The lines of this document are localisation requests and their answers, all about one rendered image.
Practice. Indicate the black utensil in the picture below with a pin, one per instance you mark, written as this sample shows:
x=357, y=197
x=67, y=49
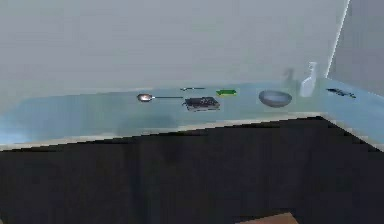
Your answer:
x=341, y=92

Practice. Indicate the white spray bottle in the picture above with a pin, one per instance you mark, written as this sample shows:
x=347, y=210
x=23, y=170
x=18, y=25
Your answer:
x=308, y=83

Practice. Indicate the grey blue mixing bowl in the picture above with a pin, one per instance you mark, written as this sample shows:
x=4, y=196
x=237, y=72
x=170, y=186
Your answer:
x=275, y=98

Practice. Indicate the green and yellow sponge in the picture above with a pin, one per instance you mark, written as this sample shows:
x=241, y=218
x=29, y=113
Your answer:
x=226, y=92

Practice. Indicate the black kitchen counter cabinet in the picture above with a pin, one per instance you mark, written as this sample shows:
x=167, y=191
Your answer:
x=186, y=173

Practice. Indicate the thin dark knife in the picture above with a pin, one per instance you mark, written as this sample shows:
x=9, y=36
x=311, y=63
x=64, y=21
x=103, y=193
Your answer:
x=192, y=88

